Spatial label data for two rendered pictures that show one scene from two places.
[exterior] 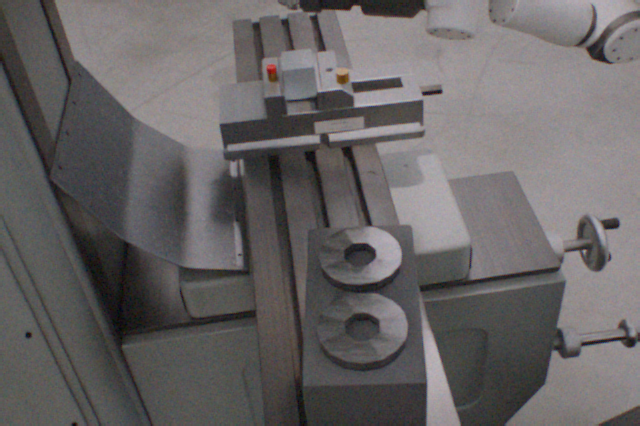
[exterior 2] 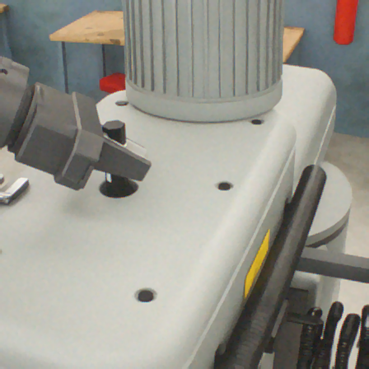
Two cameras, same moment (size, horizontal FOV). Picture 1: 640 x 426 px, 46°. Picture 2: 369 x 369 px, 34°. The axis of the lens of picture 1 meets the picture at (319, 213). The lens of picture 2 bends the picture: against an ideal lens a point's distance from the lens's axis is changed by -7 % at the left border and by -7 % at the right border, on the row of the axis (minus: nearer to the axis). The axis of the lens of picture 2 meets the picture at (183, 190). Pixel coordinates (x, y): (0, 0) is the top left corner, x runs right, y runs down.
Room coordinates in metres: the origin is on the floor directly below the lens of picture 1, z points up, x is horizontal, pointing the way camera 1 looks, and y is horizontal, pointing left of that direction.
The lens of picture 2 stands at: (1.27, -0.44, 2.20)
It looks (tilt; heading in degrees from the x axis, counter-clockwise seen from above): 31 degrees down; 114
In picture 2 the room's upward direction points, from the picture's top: 1 degrees counter-clockwise
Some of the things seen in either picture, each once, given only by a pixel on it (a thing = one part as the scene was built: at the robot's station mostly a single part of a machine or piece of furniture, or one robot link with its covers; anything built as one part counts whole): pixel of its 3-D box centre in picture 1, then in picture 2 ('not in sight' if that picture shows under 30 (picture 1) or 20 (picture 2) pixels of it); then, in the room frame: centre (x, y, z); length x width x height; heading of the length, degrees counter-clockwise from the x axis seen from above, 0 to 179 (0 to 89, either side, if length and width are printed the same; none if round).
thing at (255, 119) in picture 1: (318, 98); not in sight; (1.11, -0.02, 0.97); 0.35 x 0.15 x 0.11; 91
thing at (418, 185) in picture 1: (318, 222); not in sight; (1.00, 0.00, 0.77); 0.50 x 0.35 x 0.12; 93
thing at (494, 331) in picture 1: (343, 343); not in sight; (1.01, -0.02, 0.41); 0.80 x 0.30 x 0.60; 93
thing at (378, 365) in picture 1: (365, 348); not in sight; (0.53, -0.03, 1.01); 0.22 x 0.12 x 0.20; 175
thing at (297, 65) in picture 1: (298, 74); not in sight; (1.11, 0.01, 1.02); 0.06 x 0.05 x 0.06; 1
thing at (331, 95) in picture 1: (332, 79); not in sight; (1.11, -0.05, 1.00); 0.12 x 0.06 x 0.04; 1
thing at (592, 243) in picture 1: (574, 245); not in sight; (1.03, -0.49, 0.61); 0.16 x 0.12 x 0.12; 93
